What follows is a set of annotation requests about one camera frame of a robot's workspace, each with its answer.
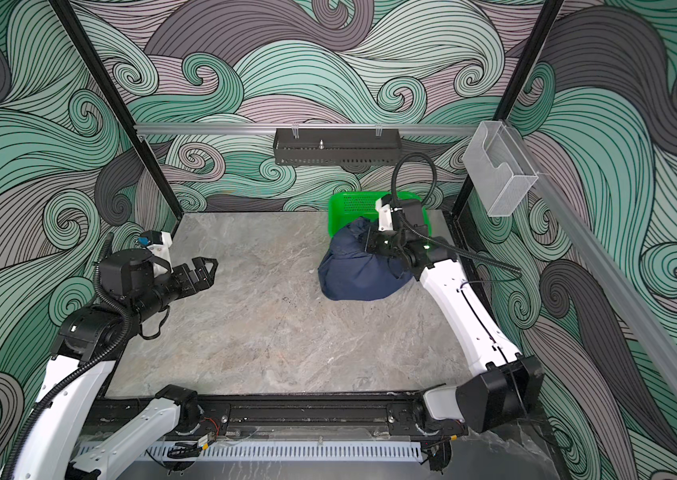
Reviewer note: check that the white slotted cable duct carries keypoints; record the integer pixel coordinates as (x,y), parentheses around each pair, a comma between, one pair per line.
(312,451)

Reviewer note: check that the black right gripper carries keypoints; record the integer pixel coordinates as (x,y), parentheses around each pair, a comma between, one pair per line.
(373,242)

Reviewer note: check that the clear plastic wall holder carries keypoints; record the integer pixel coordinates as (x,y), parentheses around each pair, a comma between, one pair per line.
(499,164)

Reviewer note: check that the black corner frame post left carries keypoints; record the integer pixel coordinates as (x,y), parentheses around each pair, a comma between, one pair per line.
(70,22)

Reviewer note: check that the black corner frame post right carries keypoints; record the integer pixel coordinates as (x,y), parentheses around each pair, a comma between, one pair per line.
(528,59)

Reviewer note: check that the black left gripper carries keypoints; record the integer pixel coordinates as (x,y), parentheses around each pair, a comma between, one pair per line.
(182,274)

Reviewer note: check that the black corner frame post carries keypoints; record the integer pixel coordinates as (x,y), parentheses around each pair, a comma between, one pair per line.
(70,22)
(528,59)

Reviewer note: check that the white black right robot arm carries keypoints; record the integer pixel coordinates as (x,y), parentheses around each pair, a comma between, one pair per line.
(504,384)

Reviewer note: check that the aluminium rail wall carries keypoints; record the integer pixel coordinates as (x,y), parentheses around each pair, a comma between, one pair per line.
(250,129)
(620,291)

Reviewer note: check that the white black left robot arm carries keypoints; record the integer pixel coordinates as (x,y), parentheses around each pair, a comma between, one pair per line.
(130,286)

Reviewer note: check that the aluminium rail right wall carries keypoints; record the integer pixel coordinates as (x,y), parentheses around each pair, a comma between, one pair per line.
(620,291)

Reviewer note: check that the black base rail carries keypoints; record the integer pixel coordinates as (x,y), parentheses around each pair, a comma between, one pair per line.
(396,414)

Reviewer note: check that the dark blue denim trousers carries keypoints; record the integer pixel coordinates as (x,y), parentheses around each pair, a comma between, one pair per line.
(349,273)

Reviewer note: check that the aluminium rail back wall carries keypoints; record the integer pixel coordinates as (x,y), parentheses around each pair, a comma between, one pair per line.
(250,129)

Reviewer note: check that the green plastic laundry basket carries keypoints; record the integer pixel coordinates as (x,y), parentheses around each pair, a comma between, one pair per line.
(346,207)

